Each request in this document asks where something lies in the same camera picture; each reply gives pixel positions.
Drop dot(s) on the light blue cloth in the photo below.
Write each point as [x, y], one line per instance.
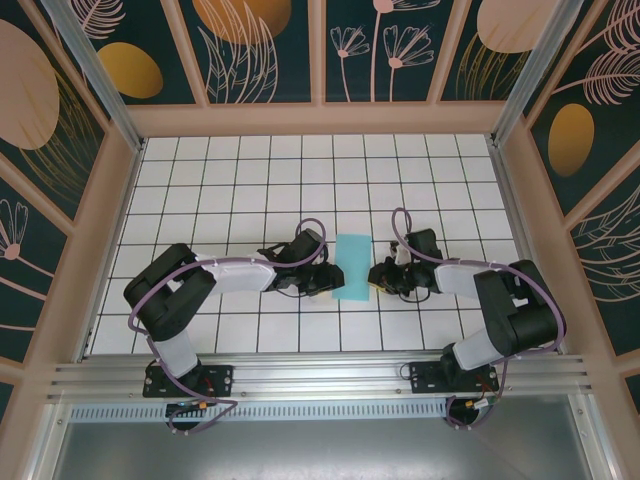
[352, 260]

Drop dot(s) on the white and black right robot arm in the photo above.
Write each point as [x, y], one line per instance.
[455, 280]

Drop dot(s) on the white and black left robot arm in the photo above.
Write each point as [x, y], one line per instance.
[240, 277]

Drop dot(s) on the grey metal panel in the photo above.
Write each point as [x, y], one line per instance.
[320, 450]

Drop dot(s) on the aluminium mounting rail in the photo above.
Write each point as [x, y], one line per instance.
[320, 375]

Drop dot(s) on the aluminium side rail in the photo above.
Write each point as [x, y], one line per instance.
[509, 200]

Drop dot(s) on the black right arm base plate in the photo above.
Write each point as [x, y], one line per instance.
[425, 380]

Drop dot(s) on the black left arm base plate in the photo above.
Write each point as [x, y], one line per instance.
[220, 377]

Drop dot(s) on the aluminium corner post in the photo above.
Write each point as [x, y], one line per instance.
[101, 75]
[531, 75]

